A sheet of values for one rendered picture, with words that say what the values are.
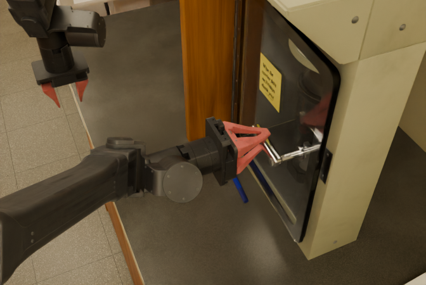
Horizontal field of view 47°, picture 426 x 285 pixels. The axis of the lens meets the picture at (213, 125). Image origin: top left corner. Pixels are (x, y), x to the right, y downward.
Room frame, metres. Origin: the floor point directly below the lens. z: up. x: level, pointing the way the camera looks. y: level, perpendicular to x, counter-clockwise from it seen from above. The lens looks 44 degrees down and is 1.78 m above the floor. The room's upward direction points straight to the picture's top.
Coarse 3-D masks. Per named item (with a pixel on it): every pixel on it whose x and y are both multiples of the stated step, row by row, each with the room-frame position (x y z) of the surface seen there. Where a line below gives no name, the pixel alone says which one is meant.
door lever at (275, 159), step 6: (252, 126) 0.59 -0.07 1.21; (258, 126) 0.58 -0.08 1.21; (264, 144) 0.54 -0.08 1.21; (270, 144) 0.54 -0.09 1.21; (264, 150) 0.54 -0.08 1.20; (270, 150) 0.53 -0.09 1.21; (276, 150) 0.53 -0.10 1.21; (300, 150) 0.53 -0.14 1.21; (270, 156) 0.52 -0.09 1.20; (276, 156) 0.52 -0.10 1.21; (282, 156) 0.52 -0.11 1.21; (288, 156) 0.52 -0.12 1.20; (294, 156) 0.52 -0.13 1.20; (300, 156) 0.52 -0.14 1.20; (270, 162) 0.51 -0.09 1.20; (276, 162) 0.51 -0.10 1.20; (282, 162) 0.51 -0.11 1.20
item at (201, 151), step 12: (216, 120) 0.55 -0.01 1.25; (216, 132) 0.53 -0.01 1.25; (180, 144) 0.53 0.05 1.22; (192, 144) 0.52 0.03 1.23; (204, 144) 0.52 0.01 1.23; (216, 144) 0.52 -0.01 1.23; (228, 144) 0.50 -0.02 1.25; (192, 156) 0.50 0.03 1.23; (204, 156) 0.50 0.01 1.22; (216, 156) 0.51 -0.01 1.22; (204, 168) 0.49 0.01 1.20; (216, 168) 0.50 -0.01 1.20
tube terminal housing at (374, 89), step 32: (384, 0) 0.50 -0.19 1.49; (416, 0) 0.52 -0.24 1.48; (384, 32) 0.50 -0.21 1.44; (416, 32) 0.53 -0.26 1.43; (352, 64) 0.50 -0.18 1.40; (384, 64) 0.51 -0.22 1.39; (416, 64) 0.53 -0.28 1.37; (352, 96) 0.49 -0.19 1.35; (384, 96) 0.52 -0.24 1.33; (352, 128) 0.50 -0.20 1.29; (384, 128) 0.53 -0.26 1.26; (352, 160) 0.51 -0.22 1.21; (384, 160) 0.54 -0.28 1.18; (320, 192) 0.50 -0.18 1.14; (352, 192) 0.52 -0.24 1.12; (320, 224) 0.49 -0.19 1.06; (352, 224) 0.53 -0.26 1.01
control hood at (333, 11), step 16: (272, 0) 0.47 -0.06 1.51; (288, 0) 0.46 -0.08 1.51; (304, 0) 0.46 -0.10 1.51; (320, 0) 0.47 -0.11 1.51; (336, 0) 0.47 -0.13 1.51; (352, 0) 0.48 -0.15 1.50; (368, 0) 0.49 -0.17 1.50; (288, 16) 0.45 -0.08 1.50; (304, 16) 0.45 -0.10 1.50; (320, 16) 0.46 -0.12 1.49; (336, 16) 0.47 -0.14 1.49; (352, 16) 0.48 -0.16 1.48; (368, 16) 0.49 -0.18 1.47; (304, 32) 0.46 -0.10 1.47; (320, 32) 0.46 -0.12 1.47; (336, 32) 0.47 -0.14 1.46; (352, 32) 0.48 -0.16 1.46; (336, 48) 0.48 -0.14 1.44; (352, 48) 0.49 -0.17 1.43
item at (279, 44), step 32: (256, 0) 0.71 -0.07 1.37; (256, 32) 0.70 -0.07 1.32; (288, 32) 0.60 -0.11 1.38; (256, 64) 0.69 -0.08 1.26; (288, 64) 0.59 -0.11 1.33; (320, 64) 0.52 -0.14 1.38; (256, 96) 0.68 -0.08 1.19; (288, 96) 0.58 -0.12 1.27; (320, 96) 0.51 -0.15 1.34; (288, 128) 0.57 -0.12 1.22; (320, 128) 0.50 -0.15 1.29; (256, 160) 0.66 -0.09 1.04; (320, 160) 0.49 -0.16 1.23; (288, 192) 0.54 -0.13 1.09; (288, 224) 0.53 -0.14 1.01
